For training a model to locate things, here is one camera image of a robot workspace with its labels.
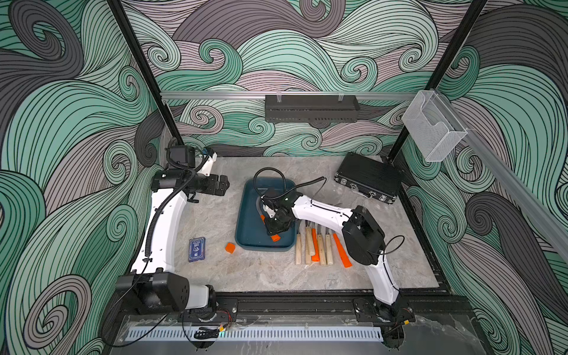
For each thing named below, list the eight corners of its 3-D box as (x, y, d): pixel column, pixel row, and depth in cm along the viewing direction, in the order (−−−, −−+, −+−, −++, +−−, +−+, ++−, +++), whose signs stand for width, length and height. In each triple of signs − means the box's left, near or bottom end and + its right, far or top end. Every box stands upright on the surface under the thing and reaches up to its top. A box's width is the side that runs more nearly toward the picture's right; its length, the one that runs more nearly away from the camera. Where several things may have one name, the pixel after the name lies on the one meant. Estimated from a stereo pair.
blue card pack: (190, 262, 86) (188, 260, 84) (190, 241, 92) (189, 239, 90) (205, 259, 87) (203, 256, 85) (205, 238, 92) (203, 236, 91)
